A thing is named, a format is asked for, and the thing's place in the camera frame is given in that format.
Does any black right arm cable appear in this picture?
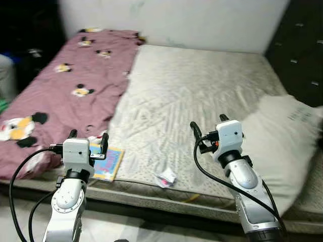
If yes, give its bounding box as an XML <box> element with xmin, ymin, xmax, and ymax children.
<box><xmin>193</xmin><ymin>132</ymin><xmax>283</xmax><ymax>228</ymax></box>

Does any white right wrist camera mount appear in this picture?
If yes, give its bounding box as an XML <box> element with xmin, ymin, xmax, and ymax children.
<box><xmin>216</xmin><ymin>119</ymin><xmax>244</xmax><ymax>155</ymax></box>

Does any pink cartoon mouse quilt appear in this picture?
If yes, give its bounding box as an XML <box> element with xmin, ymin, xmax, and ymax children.
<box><xmin>0</xmin><ymin>29</ymin><xmax>145</xmax><ymax>180</ymax></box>

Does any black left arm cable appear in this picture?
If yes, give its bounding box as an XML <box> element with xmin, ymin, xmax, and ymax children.
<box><xmin>9</xmin><ymin>145</ymin><xmax>64</xmax><ymax>242</ymax></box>

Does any white pillow with tree print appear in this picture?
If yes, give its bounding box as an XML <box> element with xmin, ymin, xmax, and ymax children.
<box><xmin>241</xmin><ymin>94</ymin><xmax>323</xmax><ymax>216</ymax></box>

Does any colourful children's board book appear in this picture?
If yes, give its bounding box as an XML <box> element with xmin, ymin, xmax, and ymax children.
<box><xmin>88</xmin><ymin>144</ymin><xmax>125</xmax><ymax>182</ymax></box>

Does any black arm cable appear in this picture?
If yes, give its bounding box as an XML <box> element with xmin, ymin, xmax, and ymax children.
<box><xmin>9</xmin><ymin>145</ymin><xmax>64</xmax><ymax>242</ymax></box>
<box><xmin>193</xmin><ymin>132</ymin><xmax>283</xmax><ymax>228</ymax></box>

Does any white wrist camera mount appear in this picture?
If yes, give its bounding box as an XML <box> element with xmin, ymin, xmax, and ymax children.
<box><xmin>216</xmin><ymin>119</ymin><xmax>244</xmax><ymax>155</ymax></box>
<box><xmin>62</xmin><ymin>138</ymin><xmax>93</xmax><ymax>175</ymax></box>

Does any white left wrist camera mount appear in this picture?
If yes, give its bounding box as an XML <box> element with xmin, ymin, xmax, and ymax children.
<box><xmin>62</xmin><ymin>138</ymin><xmax>93</xmax><ymax>175</ymax></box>

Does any dark tufted headboard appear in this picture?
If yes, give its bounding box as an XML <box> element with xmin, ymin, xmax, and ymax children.
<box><xmin>265</xmin><ymin>0</ymin><xmax>323</xmax><ymax>108</ymax></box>

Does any beige quilted mattress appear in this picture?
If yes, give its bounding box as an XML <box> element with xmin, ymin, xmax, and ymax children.
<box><xmin>0</xmin><ymin>44</ymin><xmax>323</xmax><ymax>235</ymax></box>

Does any white wrapper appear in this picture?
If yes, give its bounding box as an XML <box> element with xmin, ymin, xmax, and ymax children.
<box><xmin>155</xmin><ymin>169</ymin><xmax>177</xmax><ymax>188</ymax></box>

